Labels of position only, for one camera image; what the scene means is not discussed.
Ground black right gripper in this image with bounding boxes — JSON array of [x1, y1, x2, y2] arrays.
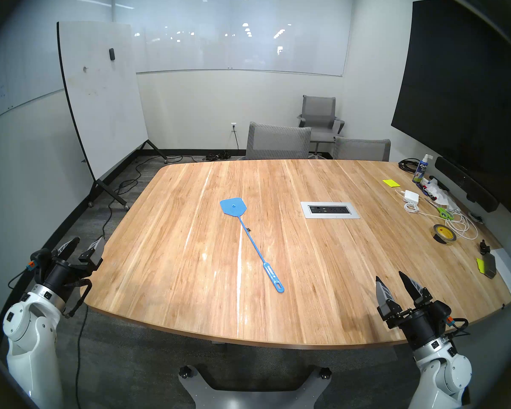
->
[[375, 271, 445, 351]]

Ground thin black cable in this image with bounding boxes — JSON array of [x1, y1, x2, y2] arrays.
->
[[76, 304, 89, 409]]

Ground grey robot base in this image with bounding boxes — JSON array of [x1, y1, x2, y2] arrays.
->
[[178, 365, 333, 409]]

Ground white charging cable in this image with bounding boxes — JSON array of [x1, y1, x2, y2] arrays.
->
[[394, 189, 479, 242]]

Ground large black wall display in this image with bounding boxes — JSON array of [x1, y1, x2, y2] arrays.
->
[[391, 0, 511, 217]]

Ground whiteboard cleaner spray bottle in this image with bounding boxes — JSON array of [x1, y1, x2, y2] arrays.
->
[[412, 153, 431, 184]]

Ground grey mesh office chair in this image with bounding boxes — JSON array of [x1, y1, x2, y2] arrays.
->
[[245, 122, 312, 161], [333, 136, 391, 162]]

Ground blue plastic fly swatter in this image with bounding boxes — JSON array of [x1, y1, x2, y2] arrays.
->
[[220, 196, 285, 294]]

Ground long black power cable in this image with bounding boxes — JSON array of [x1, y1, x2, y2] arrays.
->
[[95, 155, 196, 242]]

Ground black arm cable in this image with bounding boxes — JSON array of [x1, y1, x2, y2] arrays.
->
[[445, 317, 471, 340], [8, 262, 92, 319]]

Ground wall whiteboard with writing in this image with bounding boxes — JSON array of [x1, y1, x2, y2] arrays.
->
[[0, 0, 112, 127]]

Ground black yellow tape roll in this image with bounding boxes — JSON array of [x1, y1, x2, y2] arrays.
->
[[432, 224, 457, 245]]

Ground silver table power outlet box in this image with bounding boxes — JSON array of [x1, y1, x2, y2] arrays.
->
[[300, 202, 361, 219]]

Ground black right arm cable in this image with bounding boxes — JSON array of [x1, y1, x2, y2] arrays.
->
[[445, 317, 471, 340]]

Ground white paper sheet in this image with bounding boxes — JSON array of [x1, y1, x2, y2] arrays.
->
[[490, 248, 511, 298]]

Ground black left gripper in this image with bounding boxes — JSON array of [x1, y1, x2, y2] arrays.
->
[[45, 236, 106, 297]]

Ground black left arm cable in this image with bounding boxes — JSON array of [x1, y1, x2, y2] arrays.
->
[[8, 262, 92, 319]]

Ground glass wall board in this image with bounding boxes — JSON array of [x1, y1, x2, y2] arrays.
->
[[113, 0, 354, 77]]

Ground green handled scissors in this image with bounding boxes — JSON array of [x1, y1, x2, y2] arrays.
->
[[425, 198, 455, 220]]

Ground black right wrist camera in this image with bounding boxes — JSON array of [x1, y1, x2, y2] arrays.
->
[[430, 301, 452, 328]]

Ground rolling whiteboard on stand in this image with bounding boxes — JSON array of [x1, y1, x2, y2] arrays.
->
[[57, 21, 169, 210]]

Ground grey office chair with armrests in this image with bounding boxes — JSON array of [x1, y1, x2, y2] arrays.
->
[[297, 95, 345, 157]]

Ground black soundbar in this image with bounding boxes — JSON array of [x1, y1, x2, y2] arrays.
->
[[434, 156, 500, 213]]

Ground white crumpled cloth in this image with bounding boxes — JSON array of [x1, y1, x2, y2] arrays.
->
[[426, 180, 460, 210]]

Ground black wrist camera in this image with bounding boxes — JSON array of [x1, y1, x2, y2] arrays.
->
[[430, 301, 452, 328], [29, 248, 54, 270]]

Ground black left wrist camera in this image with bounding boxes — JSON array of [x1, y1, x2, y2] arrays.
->
[[29, 248, 54, 270]]

